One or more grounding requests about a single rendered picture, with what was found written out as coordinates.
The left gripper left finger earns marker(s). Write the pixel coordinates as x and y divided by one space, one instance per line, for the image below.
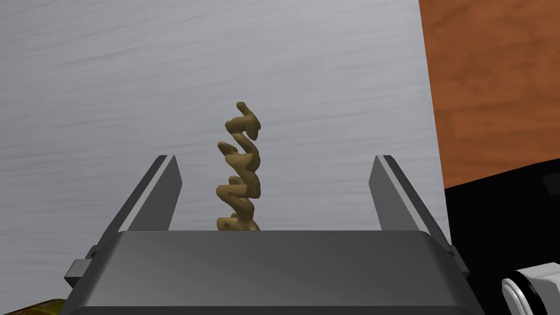
157 201

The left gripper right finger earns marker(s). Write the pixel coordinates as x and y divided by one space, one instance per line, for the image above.
393 201

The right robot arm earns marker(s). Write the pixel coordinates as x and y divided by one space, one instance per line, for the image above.
531 288

